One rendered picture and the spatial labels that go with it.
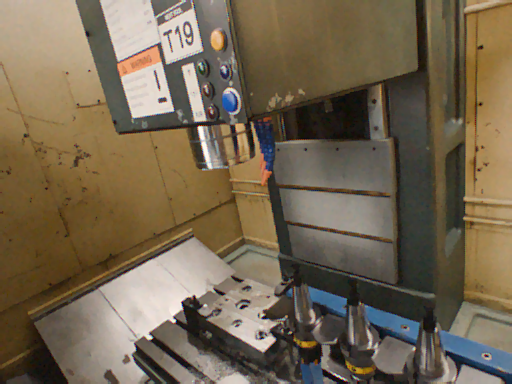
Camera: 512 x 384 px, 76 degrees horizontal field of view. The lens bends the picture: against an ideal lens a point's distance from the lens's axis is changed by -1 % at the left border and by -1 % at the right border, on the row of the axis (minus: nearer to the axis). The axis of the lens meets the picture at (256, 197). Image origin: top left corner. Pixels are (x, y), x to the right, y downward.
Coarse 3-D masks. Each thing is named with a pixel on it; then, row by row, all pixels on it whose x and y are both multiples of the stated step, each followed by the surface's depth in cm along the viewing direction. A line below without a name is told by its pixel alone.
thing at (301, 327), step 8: (288, 312) 63; (320, 312) 61; (288, 320) 61; (296, 320) 60; (312, 320) 60; (320, 320) 60; (296, 328) 61; (304, 328) 59; (312, 328) 59; (304, 336) 60
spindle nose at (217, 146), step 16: (192, 128) 77; (208, 128) 75; (224, 128) 75; (240, 128) 77; (192, 144) 79; (208, 144) 76; (224, 144) 76; (240, 144) 78; (208, 160) 78; (224, 160) 77; (240, 160) 79
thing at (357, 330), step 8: (352, 304) 51; (360, 304) 51; (352, 312) 51; (360, 312) 51; (352, 320) 52; (360, 320) 51; (368, 320) 52; (344, 328) 54; (352, 328) 52; (360, 328) 51; (368, 328) 52; (344, 336) 54; (352, 336) 52; (360, 336) 52; (368, 336) 52; (360, 344) 52
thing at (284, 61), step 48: (96, 0) 62; (240, 0) 42; (288, 0) 49; (336, 0) 58; (384, 0) 70; (96, 48) 68; (240, 48) 43; (288, 48) 50; (336, 48) 59; (384, 48) 72; (288, 96) 51; (336, 96) 61
